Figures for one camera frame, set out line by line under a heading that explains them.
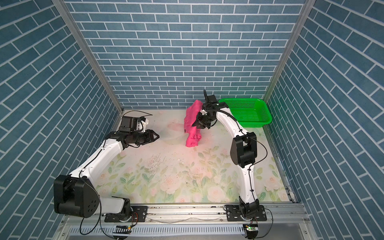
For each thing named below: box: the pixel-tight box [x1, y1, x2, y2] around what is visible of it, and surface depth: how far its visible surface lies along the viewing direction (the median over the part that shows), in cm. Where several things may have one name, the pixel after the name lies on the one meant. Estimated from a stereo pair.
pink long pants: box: [184, 100, 204, 148], surface depth 91 cm
